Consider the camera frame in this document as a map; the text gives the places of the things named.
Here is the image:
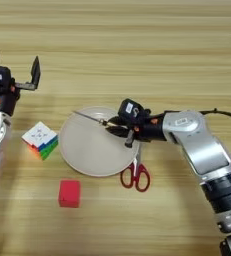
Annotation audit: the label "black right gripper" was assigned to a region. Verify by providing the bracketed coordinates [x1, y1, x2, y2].
[105, 109, 167, 149]

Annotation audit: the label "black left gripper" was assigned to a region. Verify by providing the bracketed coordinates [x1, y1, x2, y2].
[0, 50, 42, 117]

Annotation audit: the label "screwdriver with amber handle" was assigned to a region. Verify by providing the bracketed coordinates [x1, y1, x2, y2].
[72, 110, 128, 130]

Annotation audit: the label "round beige plate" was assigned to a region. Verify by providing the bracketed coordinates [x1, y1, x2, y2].
[58, 105, 141, 178]

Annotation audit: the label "red handled scissors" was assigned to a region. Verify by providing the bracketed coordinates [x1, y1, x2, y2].
[120, 146, 151, 193]

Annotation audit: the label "multicoloured puzzle cube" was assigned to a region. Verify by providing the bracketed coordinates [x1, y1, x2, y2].
[21, 120, 59, 161]

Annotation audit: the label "red block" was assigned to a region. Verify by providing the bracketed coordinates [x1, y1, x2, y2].
[57, 179, 82, 209]

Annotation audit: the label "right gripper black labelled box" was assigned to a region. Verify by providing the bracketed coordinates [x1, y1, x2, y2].
[117, 98, 145, 127]

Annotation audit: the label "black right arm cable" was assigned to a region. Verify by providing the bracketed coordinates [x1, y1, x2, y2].
[146, 108, 231, 160]

